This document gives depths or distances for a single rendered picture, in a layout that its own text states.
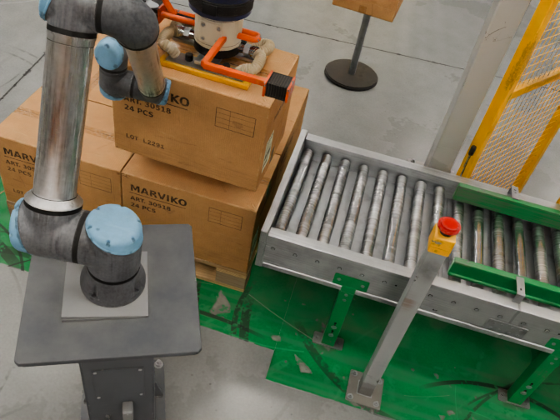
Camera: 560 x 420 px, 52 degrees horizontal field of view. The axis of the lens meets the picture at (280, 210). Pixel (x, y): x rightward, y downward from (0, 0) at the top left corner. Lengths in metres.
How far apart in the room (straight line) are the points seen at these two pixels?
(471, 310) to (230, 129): 1.14
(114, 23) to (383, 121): 2.80
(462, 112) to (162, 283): 2.01
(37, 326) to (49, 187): 0.42
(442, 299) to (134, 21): 1.50
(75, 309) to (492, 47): 2.27
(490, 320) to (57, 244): 1.59
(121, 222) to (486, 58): 2.10
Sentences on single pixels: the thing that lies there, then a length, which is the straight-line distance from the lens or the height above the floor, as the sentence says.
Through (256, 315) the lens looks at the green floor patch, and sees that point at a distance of 2.70.
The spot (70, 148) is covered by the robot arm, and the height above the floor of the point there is 1.22.
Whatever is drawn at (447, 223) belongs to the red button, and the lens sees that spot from 1.81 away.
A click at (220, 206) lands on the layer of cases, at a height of 0.52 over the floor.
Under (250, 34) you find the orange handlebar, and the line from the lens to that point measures 2.15.
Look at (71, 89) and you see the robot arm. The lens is 1.52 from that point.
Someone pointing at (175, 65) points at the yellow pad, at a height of 1.09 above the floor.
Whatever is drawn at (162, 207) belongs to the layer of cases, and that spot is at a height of 0.41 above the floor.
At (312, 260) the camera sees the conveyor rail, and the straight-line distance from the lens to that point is 2.25.
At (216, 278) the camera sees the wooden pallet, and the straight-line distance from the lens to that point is 2.75.
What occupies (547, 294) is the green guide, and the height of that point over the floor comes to 0.60.
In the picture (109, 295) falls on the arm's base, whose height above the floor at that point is 0.82.
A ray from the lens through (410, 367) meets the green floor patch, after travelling 2.74.
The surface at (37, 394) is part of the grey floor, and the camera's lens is 2.54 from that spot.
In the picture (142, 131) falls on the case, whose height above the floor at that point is 0.80.
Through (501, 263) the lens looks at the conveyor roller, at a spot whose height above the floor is 0.55.
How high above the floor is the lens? 2.21
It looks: 44 degrees down
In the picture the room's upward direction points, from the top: 12 degrees clockwise
